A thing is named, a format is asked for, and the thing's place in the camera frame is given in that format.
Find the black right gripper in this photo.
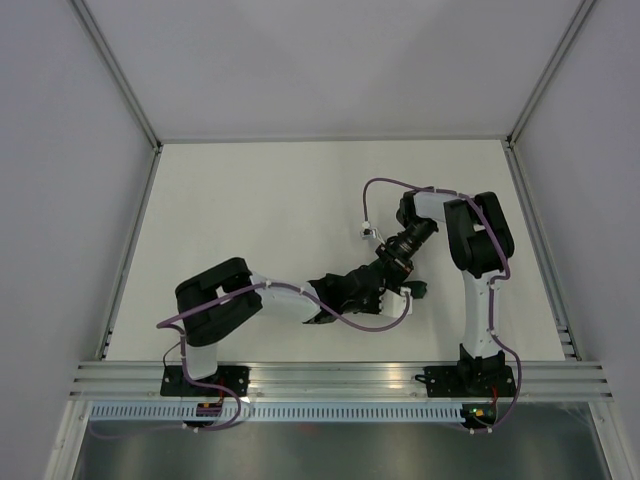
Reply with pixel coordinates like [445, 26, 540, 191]
[375, 218, 436, 290]

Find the dark green cloth napkin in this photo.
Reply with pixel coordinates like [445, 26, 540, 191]
[401, 280, 428, 300]

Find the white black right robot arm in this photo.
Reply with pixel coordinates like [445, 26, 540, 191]
[376, 190, 515, 398]

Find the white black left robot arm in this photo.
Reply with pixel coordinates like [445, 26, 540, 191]
[175, 257, 386, 396]

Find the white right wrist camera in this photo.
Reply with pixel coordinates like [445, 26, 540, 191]
[360, 222, 378, 240]

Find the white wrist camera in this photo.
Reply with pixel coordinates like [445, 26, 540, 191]
[360, 222, 378, 240]
[379, 287, 412, 319]

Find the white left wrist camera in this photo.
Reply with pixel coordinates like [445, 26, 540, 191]
[379, 287, 412, 319]

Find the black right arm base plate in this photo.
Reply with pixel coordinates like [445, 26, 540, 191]
[415, 365, 516, 399]

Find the aluminium right frame post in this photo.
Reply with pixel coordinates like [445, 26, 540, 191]
[505, 0, 599, 149]

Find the aluminium frame post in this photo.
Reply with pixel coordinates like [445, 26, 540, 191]
[505, 0, 599, 149]
[68, 0, 162, 150]

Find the aluminium right side rail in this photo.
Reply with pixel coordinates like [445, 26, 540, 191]
[501, 137, 583, 361]

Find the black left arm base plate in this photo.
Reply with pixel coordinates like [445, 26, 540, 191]
[160, 365, 250, 398]

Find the aluminium front rail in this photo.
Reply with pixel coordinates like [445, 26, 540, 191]
[68, 360, 613, 402]

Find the white slotted cable duct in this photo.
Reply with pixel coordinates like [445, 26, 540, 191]
[90, 401, 463, 423]

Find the aluminium left frame post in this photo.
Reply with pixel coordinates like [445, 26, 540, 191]
[68, 0, 162, 150]

